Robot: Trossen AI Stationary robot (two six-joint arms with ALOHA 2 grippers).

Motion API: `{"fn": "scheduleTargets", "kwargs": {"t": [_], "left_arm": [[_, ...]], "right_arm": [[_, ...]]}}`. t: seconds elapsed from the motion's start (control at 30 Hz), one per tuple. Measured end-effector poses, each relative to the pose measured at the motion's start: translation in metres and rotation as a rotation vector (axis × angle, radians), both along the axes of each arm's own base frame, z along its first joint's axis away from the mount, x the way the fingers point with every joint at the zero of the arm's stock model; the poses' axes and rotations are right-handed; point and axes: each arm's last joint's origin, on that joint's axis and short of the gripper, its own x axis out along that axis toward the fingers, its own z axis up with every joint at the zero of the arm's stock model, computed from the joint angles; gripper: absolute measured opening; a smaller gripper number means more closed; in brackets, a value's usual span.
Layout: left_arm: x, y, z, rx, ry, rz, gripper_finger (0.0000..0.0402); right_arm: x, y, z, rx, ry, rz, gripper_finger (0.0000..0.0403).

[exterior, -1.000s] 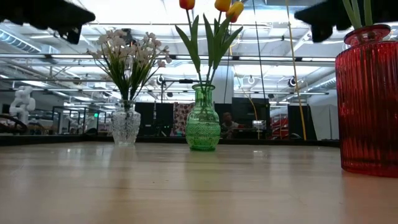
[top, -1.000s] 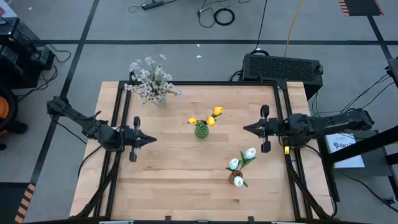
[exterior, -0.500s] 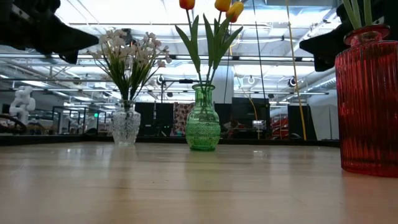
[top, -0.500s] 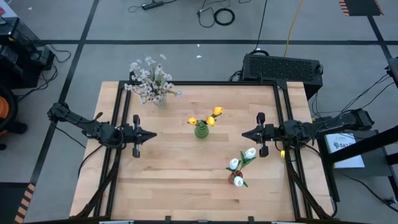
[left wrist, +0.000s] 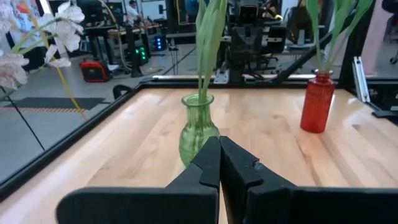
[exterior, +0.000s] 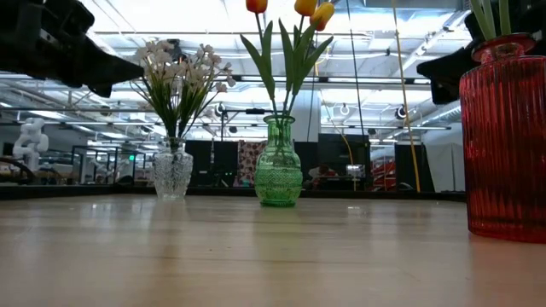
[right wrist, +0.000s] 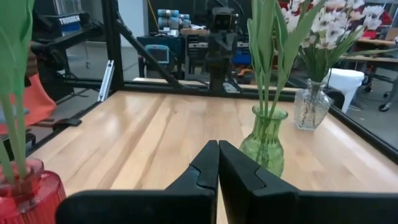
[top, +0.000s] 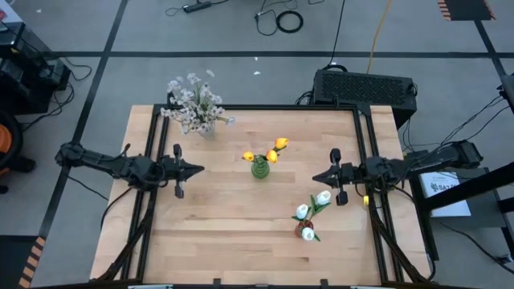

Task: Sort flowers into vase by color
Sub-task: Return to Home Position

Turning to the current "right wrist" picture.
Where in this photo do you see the green glass vase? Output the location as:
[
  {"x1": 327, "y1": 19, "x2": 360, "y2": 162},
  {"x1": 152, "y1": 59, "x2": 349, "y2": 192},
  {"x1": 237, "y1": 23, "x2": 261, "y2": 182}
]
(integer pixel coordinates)
[{"x1": 238, "y1": 105, "x2": 289, "y2": 178}]

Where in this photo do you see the red ribbed glass vase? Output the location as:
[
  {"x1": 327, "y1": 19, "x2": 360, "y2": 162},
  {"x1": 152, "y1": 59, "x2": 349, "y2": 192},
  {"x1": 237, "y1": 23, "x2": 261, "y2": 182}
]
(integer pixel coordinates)
[{"x1": 0, "y1": 157, "x2": 67, "y2": 224}]

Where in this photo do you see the wooden workbench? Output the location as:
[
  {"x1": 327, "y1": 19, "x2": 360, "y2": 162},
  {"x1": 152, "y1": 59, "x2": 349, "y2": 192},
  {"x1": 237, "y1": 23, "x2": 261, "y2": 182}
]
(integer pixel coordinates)
[{"x1": 338, "y1": 37, "x2": 398, "y2": 65}]

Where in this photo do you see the blue screen box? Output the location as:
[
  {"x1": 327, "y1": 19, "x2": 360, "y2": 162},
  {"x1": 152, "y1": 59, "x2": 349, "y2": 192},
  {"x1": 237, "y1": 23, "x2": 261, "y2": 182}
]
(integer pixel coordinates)
[{"x1": 144, "y1": 44, "x2": 170, "y2": 65}]

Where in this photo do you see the white plastic bucket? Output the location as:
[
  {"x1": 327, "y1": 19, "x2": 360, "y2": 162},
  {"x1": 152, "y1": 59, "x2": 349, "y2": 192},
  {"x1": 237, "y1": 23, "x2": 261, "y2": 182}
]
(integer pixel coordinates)
[{"x1": 323, "y1": 68, "x2": 365, "y2": 113}]

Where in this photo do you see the person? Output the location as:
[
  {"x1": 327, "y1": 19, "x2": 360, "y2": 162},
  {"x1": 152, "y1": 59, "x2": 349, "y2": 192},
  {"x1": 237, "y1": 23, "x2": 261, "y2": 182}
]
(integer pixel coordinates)
[{"x1": 0, "y1": 49, "x2": 57, "y2": 136}]

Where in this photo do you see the silver aluminium rail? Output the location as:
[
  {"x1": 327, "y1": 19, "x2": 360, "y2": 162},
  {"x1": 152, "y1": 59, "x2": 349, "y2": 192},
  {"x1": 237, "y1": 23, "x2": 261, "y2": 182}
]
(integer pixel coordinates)
[{"x1": 97, "y1": 59, "x2": 115, "y2": 103}]

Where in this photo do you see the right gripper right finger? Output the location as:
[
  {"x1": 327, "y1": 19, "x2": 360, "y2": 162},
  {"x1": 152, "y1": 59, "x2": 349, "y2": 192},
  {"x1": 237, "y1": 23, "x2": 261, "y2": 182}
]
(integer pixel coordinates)
[{"x1": 218, "y1": 139, "x2": 398, "y2": 224}]

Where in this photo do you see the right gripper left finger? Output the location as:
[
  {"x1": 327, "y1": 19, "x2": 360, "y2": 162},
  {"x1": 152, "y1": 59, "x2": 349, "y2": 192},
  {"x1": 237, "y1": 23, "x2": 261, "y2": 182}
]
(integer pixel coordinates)
[{"x1": 55, "y1": 139, "x2": 220, "y2": 224}]

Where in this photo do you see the clear glass vase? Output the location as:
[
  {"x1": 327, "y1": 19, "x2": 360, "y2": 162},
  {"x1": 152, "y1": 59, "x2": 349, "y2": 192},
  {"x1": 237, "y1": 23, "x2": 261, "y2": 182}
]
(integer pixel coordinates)
[{"x1": 293, "y1": 78, "x2": 334, "y2": 131}]

